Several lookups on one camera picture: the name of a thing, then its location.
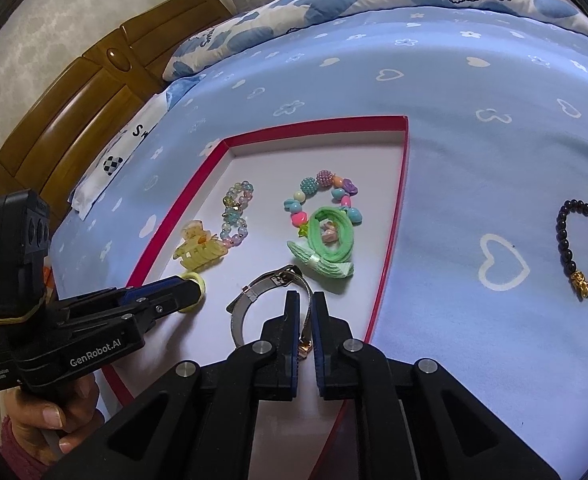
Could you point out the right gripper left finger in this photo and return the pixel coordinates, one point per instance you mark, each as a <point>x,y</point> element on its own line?
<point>195,422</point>

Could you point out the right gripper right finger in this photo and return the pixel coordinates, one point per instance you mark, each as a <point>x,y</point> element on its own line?
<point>414,421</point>

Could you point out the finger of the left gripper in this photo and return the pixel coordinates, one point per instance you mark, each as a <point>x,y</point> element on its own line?
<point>177,292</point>
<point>144,313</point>

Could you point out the yellow hair claw clip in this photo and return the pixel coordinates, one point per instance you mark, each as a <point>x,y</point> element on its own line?
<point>200,248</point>

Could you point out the gold square watch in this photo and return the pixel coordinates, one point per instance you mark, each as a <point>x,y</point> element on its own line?
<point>262,298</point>

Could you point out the red jewelry tray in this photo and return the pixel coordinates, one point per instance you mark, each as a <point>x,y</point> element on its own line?
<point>373,151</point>

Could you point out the person's left hand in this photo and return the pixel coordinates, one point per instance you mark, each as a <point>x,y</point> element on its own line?
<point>41,426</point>

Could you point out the white printed pillow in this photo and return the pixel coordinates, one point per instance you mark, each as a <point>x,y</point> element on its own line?
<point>107,164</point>

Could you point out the blue patterned bed sheet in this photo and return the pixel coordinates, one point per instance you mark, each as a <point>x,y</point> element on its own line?
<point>498,140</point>

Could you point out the wooden headboard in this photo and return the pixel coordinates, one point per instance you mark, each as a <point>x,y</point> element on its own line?
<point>94,97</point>

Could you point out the blue cloud print quilt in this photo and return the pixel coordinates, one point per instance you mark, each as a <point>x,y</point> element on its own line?
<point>280,17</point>

